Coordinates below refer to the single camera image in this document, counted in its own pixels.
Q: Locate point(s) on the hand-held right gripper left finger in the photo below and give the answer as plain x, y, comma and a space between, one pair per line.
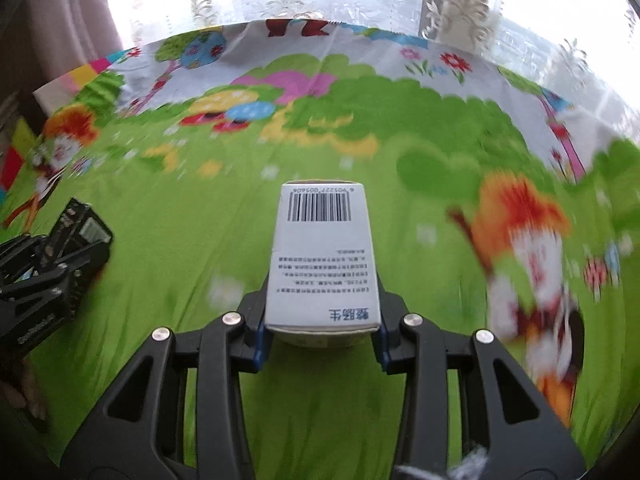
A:
259, 342

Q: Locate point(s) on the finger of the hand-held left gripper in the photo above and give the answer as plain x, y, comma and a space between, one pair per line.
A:
55, 285
22, 257

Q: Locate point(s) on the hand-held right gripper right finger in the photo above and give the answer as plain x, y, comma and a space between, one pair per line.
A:
385, 342

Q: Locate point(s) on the black box with window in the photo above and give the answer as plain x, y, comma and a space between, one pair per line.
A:
82, 232

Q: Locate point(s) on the person's left hand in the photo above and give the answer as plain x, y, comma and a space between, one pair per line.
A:
22, 395

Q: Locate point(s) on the green printed blanket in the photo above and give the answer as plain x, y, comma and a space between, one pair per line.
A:
175, 240

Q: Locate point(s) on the heavy drape curtain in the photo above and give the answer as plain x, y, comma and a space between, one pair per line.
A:
75, 10

